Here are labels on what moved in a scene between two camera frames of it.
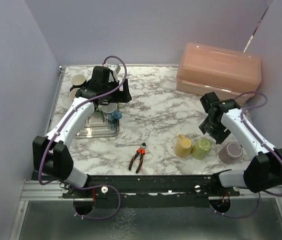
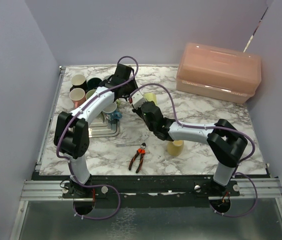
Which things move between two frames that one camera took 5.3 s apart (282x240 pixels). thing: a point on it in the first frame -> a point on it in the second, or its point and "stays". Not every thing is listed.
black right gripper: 219,136 -> 138,109
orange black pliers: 141,150 stays
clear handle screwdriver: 122,145 stays
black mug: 78,80 stays
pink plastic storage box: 205,68 stays
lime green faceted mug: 200,148 -> 151,97
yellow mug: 183,147 -> 175,147
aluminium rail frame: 33,190 stays
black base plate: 151,191 stays
